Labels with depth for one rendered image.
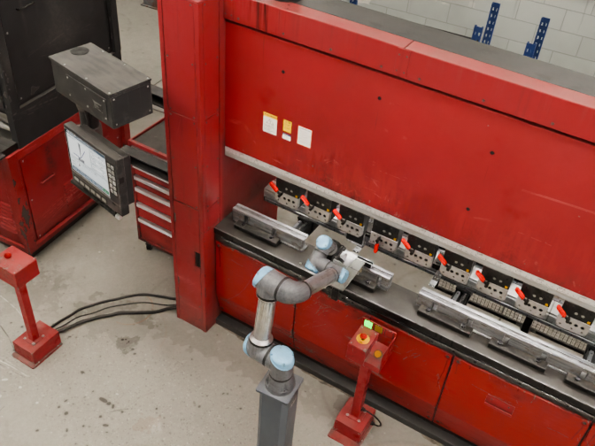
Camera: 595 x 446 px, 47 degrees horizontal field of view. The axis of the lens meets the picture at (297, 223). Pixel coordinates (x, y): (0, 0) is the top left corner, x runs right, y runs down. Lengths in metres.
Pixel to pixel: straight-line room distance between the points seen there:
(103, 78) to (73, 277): 2.10
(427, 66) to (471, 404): 1.90
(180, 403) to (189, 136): 1.66
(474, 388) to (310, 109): 1.72
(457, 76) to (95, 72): 1.70
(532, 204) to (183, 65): 1.79
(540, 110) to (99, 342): 3.12
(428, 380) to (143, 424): 1.69
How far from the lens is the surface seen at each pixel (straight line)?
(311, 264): 3.40
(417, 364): 3.93
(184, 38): 3.45
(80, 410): 4.43
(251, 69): 3.54
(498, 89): 2.96
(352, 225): 3.65
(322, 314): 4.04
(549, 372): 3.74
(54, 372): 4.63
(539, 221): 3.22
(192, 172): 3.84
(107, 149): 3.54
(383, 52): 3.09
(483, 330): 3.74
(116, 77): 3.44
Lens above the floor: 3.57
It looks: 40 degrees down
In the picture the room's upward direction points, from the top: 5 degrees clockwise
